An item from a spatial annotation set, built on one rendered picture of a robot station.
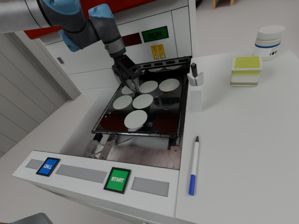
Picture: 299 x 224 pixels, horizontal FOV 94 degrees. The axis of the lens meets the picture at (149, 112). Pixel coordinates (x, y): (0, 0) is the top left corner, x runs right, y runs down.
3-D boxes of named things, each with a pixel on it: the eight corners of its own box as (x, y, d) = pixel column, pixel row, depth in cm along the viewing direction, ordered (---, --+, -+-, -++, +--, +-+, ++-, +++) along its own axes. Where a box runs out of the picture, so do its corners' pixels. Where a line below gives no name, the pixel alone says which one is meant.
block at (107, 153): (110, 144, 55) (106, 140, 53) (117, 145, 53) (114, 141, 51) (101, 164, 50) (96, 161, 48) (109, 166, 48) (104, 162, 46)
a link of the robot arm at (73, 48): (47, 17, 41) (82, 3, 43) (63, 39, 52) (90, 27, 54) (62, 40, 41) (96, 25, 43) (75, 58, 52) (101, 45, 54)
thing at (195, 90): (191, 99, 47) (187, 63, 38) (204, 99, 46) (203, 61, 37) (190, 113, 43) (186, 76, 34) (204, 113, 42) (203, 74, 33)
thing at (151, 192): (58, 165, 63) (32, 150, 53) (185, 188, 43) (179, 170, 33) (43, 188, 57) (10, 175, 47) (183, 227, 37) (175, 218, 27)
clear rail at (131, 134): (93, 131, 61) (91, 130, 60) (180, 135, 48) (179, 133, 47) (91, 134, 61) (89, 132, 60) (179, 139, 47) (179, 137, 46)
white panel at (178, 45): (82, 90, 107) (40, 35, 80) (194, 80, 78) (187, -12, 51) (80, 93, 105) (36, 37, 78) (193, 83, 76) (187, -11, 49)
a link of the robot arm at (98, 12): (82, 11, 49) (104, 2, 51) (99, 42, 57) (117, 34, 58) (86, 11, 44) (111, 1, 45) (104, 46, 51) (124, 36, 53)
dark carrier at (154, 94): (123, 82, 83) (123, 82, 82) (183, 76, 70) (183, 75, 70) (95, 130, 61) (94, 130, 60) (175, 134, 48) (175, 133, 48)
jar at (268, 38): (249, 54, 56) (255, 27, 50) (272, 50, 53) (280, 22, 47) (254, 62, 52) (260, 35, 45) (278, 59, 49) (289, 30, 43)
